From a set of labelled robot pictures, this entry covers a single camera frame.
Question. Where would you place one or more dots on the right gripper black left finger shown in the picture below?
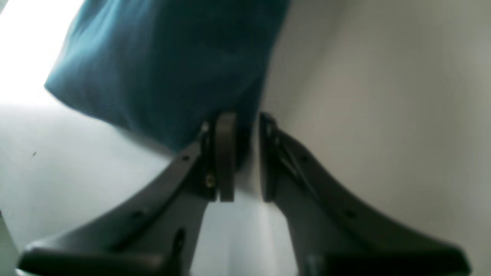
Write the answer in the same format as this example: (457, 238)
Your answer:
(155, 232)

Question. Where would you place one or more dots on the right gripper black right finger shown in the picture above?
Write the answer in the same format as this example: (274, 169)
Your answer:
(333, 232)

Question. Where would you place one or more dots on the dark blue T-shirt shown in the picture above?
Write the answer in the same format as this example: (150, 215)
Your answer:
(160, 68)

